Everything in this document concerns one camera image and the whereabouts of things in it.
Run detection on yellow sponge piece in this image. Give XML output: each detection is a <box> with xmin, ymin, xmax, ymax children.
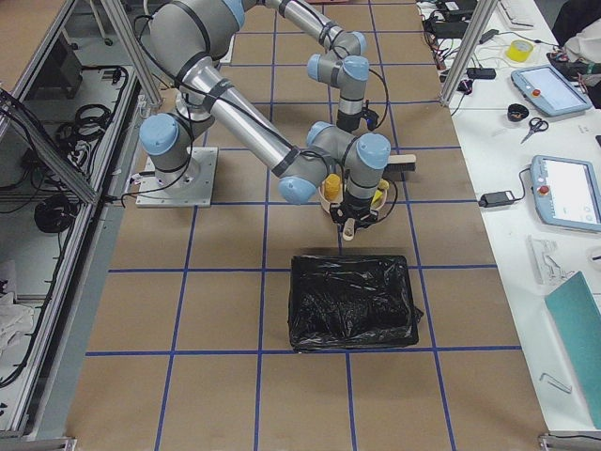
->
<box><xmin>371</xmin><ymin>179</ymin><xmax>390</xmax><ymax>209</ymax></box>

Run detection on blue teach pendant far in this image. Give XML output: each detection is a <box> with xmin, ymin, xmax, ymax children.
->
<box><xmin>511</xmin><ymin>65</ymin><xmax>593</xmax><ymax>117</ymax></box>

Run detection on black power adapter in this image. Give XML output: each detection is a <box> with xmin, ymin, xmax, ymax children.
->
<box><xmin>478</xmin><ymin>191</ymin><xmax>516</xmax><ymax>208</ymax></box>

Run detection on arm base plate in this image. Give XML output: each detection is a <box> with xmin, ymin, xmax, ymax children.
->
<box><xmin>135</xmin><ymin>147</ymin><xmax>219</xmax><ymax>209</ymax></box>

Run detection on yellow tape roll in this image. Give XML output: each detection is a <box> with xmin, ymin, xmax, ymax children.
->
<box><xmin>505</xmin><ymin>39</ymin><xmax>534</xmax><ymax>63</ymax></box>

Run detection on hex key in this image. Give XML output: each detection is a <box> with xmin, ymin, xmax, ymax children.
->
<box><xmin>539</xmin><ymin>372</ymin><xmax>573</xmax><ymax>395</ymax></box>

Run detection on black scissors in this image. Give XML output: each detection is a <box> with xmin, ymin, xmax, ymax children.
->
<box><xmin>520</xmin><ymin>117</ymin><xmax>549</xmax><ymax>144</ymax></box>

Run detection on blue teach pendant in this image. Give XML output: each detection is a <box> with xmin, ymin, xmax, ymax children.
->
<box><xmin>511</xmin><ymin>65</ymin><xmax>593</xmax><ymax>117</ymax></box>
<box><xmin>530</xmin><ymin>155</ymin><xmax>600</xmax><ymax>232</ymax></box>

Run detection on blue teach pendant near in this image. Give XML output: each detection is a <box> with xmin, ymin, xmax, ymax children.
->
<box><xmin>530</xmin><ymin>155</ymin><xmax>600</xmax><ymax>232</ymax></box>

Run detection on black lined trash bin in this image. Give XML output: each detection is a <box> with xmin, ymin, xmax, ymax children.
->
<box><xmin>287</xmin><ymin>255</ymin><xmax>423</xmax><ymax>351</ymax></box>

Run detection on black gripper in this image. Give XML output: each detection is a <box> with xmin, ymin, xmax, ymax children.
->
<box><xmin>329</xmin><ymin>199</ymin><xmax>378</xmax><ymax>230</ymax></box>

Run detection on white hand brush black bristles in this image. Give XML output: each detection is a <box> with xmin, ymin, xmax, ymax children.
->
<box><xmin>382</xmin><ymin>154</ymin><xmax>417</xmax><ymax>181</ymax></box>

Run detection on teal folder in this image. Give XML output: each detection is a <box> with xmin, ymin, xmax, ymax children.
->
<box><xmin>545</xmin><ymin>272</ymin><xmax>600</xmax><ymax>428</ymax></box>

